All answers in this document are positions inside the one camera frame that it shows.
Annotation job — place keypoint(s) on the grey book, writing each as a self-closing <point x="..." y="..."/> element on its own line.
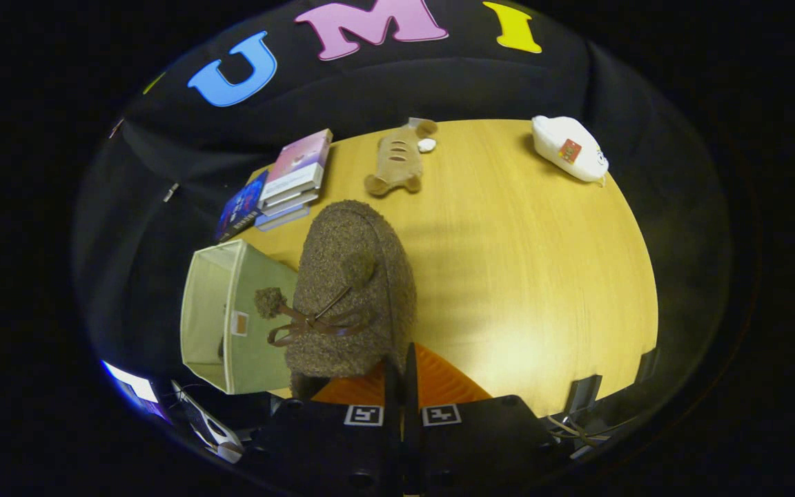
<point x="290" y="200"/>

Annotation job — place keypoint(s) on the pink cover book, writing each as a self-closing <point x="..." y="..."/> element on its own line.
<point x="297" y="162"/>

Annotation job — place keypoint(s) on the black backdrop cloth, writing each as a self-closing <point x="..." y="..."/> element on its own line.
<point x="439" y="83"/>

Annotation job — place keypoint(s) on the white plush toy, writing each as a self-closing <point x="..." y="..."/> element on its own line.
<point x="566" y="148"/>

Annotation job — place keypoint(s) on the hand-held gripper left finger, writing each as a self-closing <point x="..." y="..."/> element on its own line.
<point x="328" y="449"/>

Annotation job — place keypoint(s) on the small white round object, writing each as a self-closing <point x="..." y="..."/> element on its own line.
<point x="426" y="145"/>

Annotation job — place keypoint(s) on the blue cover book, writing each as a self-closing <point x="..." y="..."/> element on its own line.
<point x="240" y="207"/>

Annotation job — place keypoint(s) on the white device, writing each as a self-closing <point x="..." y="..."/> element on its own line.
<point x="221" y="442"/>

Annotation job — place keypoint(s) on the black chair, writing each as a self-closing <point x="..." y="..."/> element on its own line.
<point x="582" y="393"/>

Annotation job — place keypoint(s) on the pale blue book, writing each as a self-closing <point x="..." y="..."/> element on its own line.
<point x="280" y="219"/>

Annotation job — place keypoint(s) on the tan plush toy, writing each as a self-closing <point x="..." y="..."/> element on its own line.
<point x="397" y="162"/>

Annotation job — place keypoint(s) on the brown fuzzy slipper shoe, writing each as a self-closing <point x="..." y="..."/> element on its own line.
<point x="356" y="276"/>

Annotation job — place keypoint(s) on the silver cloth clip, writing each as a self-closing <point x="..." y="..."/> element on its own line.
<point x="171" y="192"/>

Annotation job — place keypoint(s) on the laptop with lit screen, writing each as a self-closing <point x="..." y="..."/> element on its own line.
<point x="132" y="386"/>

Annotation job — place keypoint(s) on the pale green fabric storage box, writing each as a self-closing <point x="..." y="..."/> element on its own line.
<point x="259" y="345"/>

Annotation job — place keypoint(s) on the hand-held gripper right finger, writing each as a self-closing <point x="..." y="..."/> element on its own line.
<point x="480" y="442"/>

